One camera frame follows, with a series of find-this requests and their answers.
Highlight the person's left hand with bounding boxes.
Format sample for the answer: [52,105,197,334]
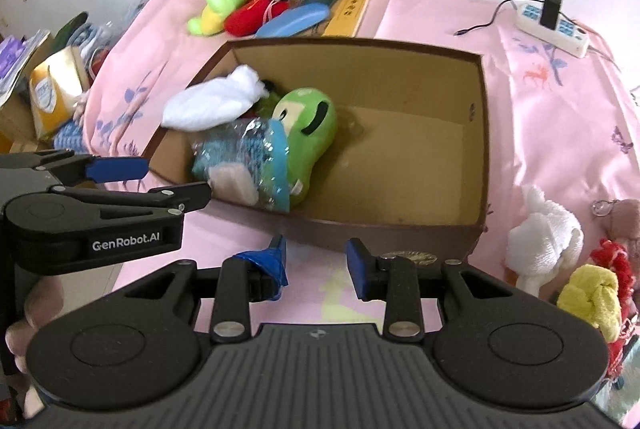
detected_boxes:
[5,279,66,377]

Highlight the yellow flat box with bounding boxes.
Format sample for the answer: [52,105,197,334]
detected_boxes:
[321,0,374,38]

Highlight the white power strip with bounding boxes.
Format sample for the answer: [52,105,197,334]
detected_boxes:
[515,1,591,60]

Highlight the brown cardboard box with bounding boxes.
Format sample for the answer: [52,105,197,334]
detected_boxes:
[142,37,493,260]

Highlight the pink printed blanket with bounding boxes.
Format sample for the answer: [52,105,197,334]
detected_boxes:
[82,0,640,425]

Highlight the blue slipper toy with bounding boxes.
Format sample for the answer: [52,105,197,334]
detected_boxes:
[254,1,332,38]

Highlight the pink plush with key ring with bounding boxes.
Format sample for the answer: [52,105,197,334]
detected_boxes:
[592,196,640,255]

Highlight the clear plastic bag with cloth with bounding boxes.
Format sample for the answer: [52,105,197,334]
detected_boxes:
[189,118,292,213]

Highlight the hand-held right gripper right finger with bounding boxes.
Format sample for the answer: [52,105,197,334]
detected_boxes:
[346,237,543,344]

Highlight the blue patterned cloth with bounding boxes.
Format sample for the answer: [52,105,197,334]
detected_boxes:
[52,119,91,154]

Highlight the gold paper bag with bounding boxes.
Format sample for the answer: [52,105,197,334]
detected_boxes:
[27,46,91,142]

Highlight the purple printed packets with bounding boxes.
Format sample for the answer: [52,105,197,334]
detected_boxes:
[0,29,53,104]

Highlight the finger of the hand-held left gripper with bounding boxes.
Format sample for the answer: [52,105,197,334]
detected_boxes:
[31,149,152,186]
[47,181,213,221]

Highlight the green plush toy with face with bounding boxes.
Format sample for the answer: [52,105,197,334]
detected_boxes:
[260,88,338,210]

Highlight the dark green pouch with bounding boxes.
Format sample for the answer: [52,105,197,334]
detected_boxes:
[54,11,90,47]

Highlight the red plush toy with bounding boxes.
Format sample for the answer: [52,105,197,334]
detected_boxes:
[223,0,291,37]

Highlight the white fluffy plush toy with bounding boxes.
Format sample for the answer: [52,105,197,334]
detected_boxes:
[161,64,272,132]

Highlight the red yarn toy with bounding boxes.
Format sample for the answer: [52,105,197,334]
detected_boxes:
[590,238,637,380]

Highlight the white towel plush toy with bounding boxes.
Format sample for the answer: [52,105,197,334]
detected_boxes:
[505,184,585,297]

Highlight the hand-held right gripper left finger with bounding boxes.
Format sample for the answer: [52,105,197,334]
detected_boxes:
[120,234,291,344]

